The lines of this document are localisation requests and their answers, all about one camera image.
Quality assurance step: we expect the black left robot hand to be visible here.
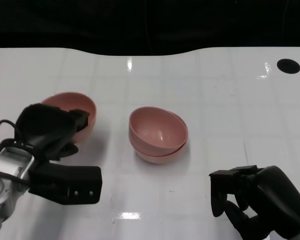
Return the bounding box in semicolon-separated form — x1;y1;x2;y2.
15;103;91;161

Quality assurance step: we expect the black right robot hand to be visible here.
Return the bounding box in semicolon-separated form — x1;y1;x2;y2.
208;164;300;240

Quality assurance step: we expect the black round table grommet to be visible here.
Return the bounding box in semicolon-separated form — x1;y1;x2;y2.
276;58;300;75

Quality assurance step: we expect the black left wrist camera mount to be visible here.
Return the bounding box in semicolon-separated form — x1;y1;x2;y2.
28;165;103;206

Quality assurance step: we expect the pink plastic bowl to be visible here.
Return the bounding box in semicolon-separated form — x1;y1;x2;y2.
128;106;189;149
40;91;98;145
129;112;189;165

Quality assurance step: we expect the black table backdrop cloth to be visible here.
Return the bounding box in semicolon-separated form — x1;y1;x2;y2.
0;0;300;58

